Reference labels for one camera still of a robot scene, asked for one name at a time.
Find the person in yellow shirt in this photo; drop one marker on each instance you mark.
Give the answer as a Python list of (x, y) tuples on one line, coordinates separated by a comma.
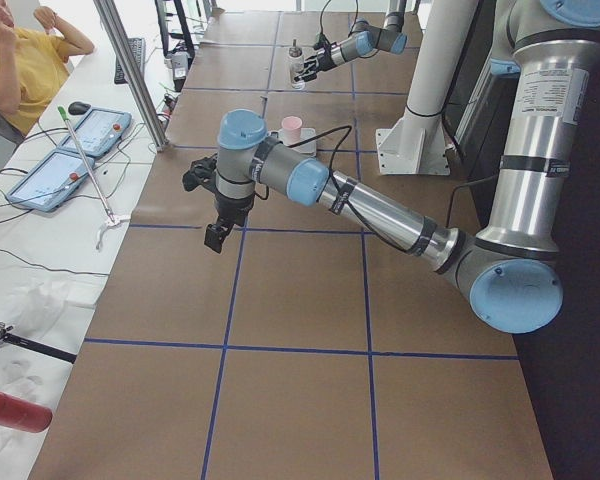
[(33, 64)]

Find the red cylinder bottle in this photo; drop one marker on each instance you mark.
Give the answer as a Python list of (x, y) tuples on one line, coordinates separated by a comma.
[(22, 415)]

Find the black computer mouse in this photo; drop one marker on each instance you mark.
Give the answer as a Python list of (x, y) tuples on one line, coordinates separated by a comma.
[(78, 108)]

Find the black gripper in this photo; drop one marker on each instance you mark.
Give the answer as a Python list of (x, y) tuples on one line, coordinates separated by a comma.
[(321, 58), (231, 206)]

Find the green handled reacher grabber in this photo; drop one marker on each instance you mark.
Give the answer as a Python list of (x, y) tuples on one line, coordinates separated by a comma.
[(112, 220)]

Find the black power strip box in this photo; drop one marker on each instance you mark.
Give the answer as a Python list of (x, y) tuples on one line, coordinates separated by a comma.
[(179, 65)]

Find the far blue teach pendant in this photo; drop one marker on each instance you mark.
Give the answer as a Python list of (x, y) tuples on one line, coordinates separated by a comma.
[(99, 129)]

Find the pink plastic cup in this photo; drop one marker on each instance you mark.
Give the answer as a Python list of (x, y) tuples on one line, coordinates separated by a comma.
[(291, 130)]

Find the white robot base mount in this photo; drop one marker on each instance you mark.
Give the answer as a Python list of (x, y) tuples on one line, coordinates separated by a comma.
[(416, 145)]

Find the silver digital kitchen scale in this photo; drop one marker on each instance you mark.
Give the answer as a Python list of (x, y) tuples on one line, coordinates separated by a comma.
[(306, 145)]

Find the aluminium frame post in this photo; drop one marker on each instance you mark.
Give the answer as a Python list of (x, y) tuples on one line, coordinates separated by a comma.
[(116, 32)]

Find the near blue teach pendant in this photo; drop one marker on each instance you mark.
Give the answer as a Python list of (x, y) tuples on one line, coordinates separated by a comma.
[(49, 183)]

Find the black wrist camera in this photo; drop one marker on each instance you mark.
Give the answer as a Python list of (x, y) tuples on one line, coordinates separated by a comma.
[(201, 173)]

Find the black tripod stick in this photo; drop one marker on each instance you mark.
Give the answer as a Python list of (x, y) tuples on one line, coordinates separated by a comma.
[(8, 337)]

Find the blue teach pendant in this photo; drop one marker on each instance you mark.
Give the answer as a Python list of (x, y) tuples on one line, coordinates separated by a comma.
[(49, 183), (99, 129)]

